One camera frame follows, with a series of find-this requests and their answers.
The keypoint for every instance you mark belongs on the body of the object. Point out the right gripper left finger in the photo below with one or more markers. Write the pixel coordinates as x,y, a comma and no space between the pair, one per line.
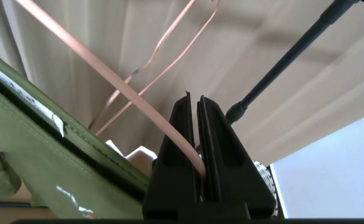
169,193

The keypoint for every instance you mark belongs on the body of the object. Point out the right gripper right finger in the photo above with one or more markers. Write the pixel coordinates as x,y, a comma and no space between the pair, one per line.
244,186

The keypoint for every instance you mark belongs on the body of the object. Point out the pink clothes hanger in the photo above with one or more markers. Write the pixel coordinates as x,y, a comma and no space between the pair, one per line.
172,63
107,73

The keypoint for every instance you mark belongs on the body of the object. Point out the green printed shirt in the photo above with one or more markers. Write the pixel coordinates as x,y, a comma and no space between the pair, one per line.
44,149

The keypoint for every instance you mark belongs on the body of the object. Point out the white laundry basket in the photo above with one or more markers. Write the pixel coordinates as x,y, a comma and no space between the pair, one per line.
267,180

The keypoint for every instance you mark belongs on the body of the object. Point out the beige curtain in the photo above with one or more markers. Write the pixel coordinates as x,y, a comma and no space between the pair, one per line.
262,31

